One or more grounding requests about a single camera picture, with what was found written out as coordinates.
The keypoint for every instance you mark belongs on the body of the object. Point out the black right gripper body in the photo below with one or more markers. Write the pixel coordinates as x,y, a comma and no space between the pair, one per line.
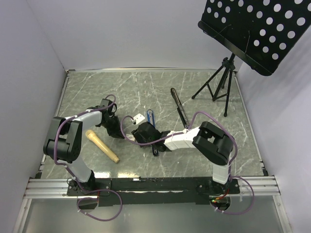
140,139

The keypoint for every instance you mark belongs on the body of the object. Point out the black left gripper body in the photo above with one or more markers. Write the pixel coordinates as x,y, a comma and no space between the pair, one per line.
113,126

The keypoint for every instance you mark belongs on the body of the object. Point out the blue stapler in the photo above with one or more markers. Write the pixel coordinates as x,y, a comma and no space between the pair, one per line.
151,119

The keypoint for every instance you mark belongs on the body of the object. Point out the black stapler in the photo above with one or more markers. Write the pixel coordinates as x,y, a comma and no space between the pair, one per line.
180,108

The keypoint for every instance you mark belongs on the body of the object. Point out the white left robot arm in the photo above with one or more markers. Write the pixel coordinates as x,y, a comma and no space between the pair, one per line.
63,142

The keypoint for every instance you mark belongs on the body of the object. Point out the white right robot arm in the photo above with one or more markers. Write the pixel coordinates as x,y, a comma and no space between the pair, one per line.
208,139

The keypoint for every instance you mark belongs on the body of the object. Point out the black music stand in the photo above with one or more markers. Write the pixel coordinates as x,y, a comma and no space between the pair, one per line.
260,32

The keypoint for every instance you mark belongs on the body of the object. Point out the cream recorder flute piece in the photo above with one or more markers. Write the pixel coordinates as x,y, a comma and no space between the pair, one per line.
90,134

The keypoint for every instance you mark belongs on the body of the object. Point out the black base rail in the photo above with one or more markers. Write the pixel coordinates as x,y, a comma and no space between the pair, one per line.
196,190

